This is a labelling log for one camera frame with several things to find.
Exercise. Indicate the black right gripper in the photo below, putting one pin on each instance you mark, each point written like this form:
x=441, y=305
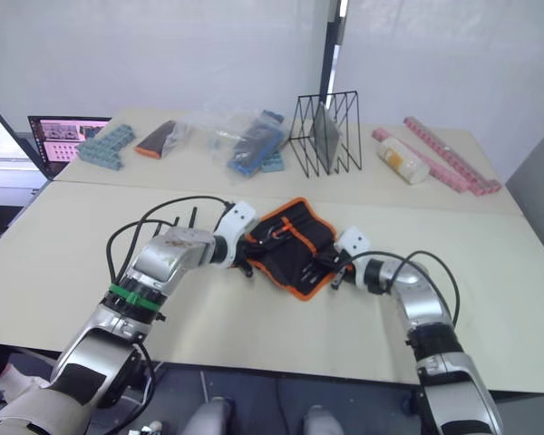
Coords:
x=337, y=263

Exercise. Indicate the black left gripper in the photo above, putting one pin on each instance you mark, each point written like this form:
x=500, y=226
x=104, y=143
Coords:
x=247, y=251

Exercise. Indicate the black orange-trimmed tool roll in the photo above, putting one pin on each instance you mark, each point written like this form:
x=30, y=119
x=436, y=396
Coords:
x=294, y=254

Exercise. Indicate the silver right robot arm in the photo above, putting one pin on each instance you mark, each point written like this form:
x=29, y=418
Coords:
x=428, y=317

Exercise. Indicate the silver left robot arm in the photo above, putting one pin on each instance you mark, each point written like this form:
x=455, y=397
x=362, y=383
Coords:
x=163, y=263

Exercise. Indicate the blue black tool kit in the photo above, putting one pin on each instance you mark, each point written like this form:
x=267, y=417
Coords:
x=256, y=142

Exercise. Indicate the small metal screwdriver bits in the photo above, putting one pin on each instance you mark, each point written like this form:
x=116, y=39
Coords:
x=310, y=275

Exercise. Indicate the small teal plastic block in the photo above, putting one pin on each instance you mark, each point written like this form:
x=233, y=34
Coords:
x=273, y=163

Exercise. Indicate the clear crumpled plastic bag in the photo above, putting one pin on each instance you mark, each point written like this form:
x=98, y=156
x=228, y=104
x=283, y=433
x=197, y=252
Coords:
x=213, y=136

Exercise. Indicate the dark grey flat board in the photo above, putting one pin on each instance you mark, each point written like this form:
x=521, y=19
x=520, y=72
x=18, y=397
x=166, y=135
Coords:
x=326, y=136

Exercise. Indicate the grey rounded robot foot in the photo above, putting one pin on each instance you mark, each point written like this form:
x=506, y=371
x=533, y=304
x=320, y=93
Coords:
x=322, y=421
x=208, y=417

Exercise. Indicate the black orange pouch in bag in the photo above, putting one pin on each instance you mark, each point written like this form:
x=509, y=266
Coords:
x=156, y=138

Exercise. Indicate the long pink block strip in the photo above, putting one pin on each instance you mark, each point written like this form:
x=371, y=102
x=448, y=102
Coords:
x=453, y=156

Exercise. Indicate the teal plastic block tray stack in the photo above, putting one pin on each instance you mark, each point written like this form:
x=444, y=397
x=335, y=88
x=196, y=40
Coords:
x=106, y=147

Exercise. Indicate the black vertical pole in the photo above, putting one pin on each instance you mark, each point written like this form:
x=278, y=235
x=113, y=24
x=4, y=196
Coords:
x=333, y=50

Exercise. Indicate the open black laptop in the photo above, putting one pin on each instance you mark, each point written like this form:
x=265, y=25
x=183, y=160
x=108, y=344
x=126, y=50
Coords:
x=63, y=140

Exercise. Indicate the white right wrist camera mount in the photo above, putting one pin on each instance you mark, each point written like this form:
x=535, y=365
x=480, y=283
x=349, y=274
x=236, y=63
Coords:
x=351, y=242

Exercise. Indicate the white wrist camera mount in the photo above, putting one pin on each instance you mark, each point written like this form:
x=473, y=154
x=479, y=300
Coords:
x=233, y=226
x=351, y=242

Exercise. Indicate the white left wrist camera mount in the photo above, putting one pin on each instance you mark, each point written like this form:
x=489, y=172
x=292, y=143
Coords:
x=233, y=226

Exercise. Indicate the monitor with black frame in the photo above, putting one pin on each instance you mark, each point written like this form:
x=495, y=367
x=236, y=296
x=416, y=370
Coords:
x=0, y=136

